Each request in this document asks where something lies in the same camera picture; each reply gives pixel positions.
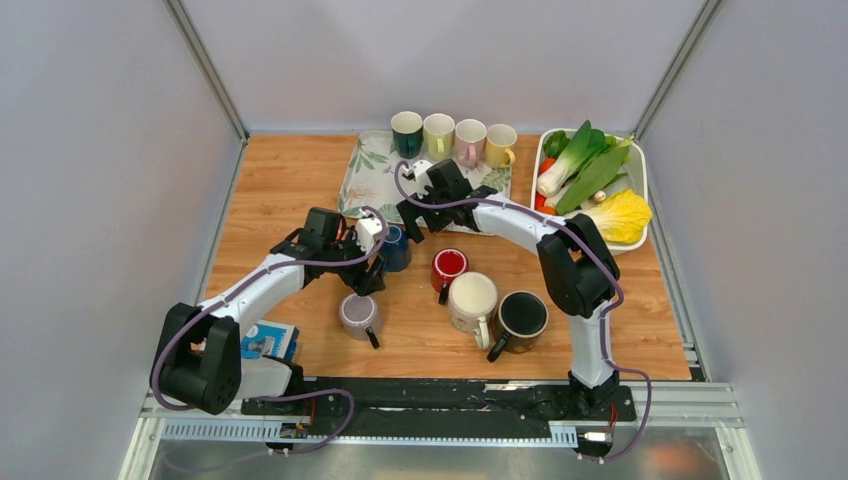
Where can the blue mug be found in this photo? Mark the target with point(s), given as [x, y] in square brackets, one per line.
[395, 250]

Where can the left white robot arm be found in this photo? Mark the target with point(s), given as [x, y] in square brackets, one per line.
[199, 362]

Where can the blue booklet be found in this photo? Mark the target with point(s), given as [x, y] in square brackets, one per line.
[267, 338]

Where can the orange toy pumpkin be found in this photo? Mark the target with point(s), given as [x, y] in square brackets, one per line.
[541, 206]

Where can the pale yellow mug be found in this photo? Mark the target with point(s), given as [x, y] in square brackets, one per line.
[499, 146]

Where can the green bok choy toy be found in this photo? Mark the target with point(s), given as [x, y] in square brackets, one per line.
[589, 163]

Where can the light green faceted mug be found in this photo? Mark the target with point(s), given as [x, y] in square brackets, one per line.
[438, 130]

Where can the black floral mug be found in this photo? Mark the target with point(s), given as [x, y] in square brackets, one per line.
[520, 319]

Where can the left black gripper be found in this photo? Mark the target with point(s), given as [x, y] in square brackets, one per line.
[365, 283]

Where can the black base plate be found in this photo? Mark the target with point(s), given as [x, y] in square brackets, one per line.
[443, 408]

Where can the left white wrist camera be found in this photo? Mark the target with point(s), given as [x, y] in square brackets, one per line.
[369, 231]

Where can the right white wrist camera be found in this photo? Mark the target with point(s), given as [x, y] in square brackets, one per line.
[417, 172]

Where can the cream cat pattern mug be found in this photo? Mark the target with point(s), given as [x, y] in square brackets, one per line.
[472, 300]

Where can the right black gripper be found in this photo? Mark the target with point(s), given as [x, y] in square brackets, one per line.
[410, 213]

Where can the pink mug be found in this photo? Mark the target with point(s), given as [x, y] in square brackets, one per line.
[470, 136]

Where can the mauve mug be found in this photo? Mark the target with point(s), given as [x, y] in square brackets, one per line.
[361, 318]

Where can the orange mug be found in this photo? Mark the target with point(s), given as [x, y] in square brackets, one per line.
[341, 229]

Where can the green bell pepper toy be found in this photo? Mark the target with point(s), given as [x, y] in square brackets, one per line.
[556, 143]

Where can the red tomato toy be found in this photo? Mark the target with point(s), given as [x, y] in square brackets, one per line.
[546, 165]

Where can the teal mug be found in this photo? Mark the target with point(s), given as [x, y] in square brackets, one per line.
[407, 132]

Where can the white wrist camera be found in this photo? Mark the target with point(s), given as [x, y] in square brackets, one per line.
[417, 172]
[369, 231]

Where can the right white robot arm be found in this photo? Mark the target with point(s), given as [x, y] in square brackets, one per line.
[580, 274]

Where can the red mug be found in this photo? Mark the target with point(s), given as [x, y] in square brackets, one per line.
[446, 265]

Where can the white vegetable tub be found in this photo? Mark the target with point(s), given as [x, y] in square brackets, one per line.
[634, 178]

